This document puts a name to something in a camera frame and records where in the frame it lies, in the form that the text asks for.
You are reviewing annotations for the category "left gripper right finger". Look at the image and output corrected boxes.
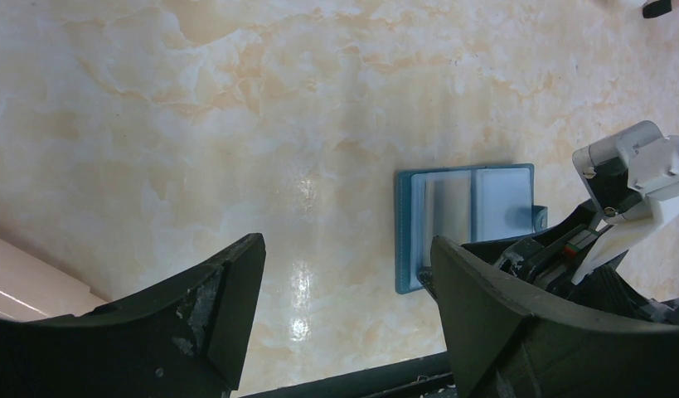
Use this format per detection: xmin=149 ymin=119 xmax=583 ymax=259
xmin=431 ymin=237 xmax=679 ymax=397

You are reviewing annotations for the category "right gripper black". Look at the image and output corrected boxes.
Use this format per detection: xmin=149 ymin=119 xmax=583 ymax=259
xmin=463 ymin=200 xmax=679 ymax=324

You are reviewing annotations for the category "teal card holder wallet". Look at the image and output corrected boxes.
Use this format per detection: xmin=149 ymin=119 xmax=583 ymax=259
xmin=394 ymin=163 xmax=548 ymax=294

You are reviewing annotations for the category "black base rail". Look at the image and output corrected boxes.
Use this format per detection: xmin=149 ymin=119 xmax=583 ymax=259
xmin=254 ymin=352 xmax=458 ymax=398

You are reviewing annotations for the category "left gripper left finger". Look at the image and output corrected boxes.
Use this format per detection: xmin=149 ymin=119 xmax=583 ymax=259
xmin=0 ymin=233 xmax=266 ymax=397

